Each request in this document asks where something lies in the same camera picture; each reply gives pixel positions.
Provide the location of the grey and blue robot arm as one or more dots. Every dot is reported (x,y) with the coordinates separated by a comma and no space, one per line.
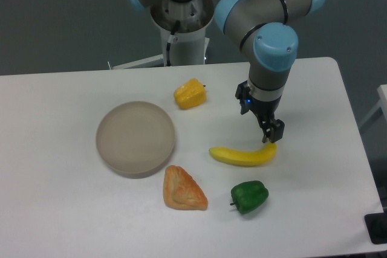
(258,28)

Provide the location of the white furniture at right edge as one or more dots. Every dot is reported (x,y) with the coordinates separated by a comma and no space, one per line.
(378,110)

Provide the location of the beige round plate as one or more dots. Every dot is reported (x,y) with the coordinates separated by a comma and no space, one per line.
(136,138)

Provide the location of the yellow bell pepper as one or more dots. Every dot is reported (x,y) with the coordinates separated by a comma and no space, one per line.
(190,94)

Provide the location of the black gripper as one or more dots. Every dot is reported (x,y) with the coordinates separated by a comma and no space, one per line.
(262,104)

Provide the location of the yellow banana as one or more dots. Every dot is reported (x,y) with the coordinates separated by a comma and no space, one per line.
(244,158)

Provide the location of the black device at table edge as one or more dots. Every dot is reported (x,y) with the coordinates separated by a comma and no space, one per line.
(376,226)

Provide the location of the golden pastry turnover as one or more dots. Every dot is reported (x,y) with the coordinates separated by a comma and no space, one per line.
(181,192)

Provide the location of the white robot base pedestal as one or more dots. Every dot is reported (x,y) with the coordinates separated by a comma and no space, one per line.
(182,29)

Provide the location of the green bell pepper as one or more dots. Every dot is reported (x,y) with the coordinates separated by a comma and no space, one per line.
(248,196)

